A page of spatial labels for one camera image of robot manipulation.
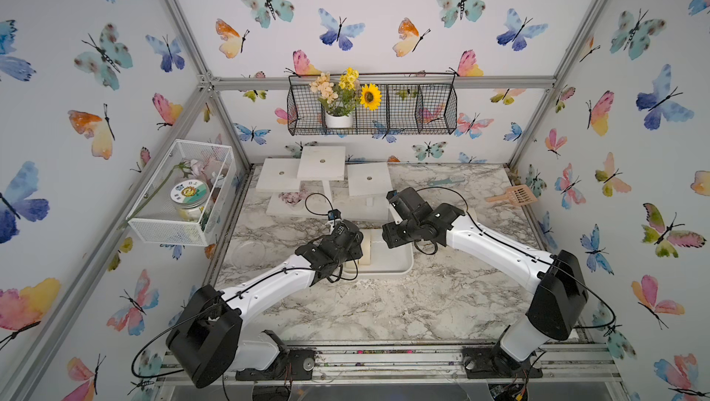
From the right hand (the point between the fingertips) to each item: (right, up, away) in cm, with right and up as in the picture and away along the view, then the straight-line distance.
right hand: (392, 230), depth 82 cm
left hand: (-10, -4, +3) cm, 11 cm away
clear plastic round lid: (-48, -10, +14) cm, 51 cm away
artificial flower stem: (-55, +18, -6) cm, 58 cm away
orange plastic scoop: (+53, +10, +30) cm, 62 cm away
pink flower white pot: (-33, +9, +15) cm, 37 cm away
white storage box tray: (-4, -11, +12) cm, 17 cm away
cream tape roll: (-8, -5, +2) cm, 10 cm away
